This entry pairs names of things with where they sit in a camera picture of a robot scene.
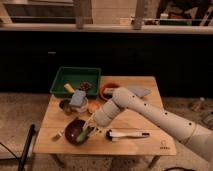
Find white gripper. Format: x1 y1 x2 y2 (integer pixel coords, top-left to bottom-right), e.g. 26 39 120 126
83 108 111 138

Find green pepper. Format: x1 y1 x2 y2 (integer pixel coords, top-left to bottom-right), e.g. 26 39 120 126
76 127 94 144

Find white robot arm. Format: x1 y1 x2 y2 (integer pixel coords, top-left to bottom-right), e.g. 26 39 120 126
83 87 213 164

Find purple bowl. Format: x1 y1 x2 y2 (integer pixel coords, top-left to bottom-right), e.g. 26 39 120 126
65 119 88 145

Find orange bowl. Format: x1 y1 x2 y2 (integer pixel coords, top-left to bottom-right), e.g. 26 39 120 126
99 83 119 101

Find white and black brush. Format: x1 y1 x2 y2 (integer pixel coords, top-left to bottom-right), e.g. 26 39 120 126
106 130 150 140

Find orange fruit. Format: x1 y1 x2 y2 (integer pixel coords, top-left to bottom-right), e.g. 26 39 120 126
88 101 100 113

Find wooden table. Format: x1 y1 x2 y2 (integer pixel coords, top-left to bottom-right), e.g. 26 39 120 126
32 75 178 157

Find dark round cup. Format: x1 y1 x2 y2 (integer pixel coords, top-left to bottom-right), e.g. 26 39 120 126
59 99 72 115

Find dark grapes bunch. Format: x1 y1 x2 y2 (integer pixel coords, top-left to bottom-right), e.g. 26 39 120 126
78 82 92 92

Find green plastic tray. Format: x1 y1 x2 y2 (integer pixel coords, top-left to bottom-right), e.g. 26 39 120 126
50 67 101 98

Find black pole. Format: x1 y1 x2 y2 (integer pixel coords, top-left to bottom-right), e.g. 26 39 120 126
18 124 36 171

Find grey cloth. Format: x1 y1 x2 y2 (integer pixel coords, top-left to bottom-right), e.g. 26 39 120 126
127 86 151 98

